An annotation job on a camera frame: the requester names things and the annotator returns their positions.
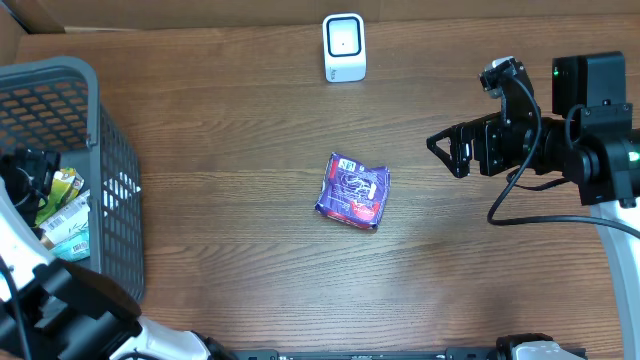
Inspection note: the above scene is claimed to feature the white barcode scanner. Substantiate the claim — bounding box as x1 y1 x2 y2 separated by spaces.
322 13 367 83

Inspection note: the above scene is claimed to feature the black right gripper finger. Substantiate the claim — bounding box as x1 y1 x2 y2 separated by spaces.
426 138 473 178
426 123 473 148

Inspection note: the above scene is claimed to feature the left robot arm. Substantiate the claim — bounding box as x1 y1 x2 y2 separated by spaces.
1 148 234 360

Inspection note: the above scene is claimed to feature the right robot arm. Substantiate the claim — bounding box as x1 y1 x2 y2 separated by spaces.
426 51 639 359

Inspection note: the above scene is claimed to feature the teal snack packet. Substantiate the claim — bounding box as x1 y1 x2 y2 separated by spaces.
50 229 90 262

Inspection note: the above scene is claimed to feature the grey plastic basket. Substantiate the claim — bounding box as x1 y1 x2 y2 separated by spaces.
1 56 145 301

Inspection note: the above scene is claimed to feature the white tube gold cap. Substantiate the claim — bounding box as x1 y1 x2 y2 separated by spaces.
39 190 90 249

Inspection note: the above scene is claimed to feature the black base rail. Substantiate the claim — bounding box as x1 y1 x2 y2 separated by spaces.
229 347 586 360

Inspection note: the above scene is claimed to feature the green juice pouch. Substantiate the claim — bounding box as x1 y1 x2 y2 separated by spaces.
35 167 84 226

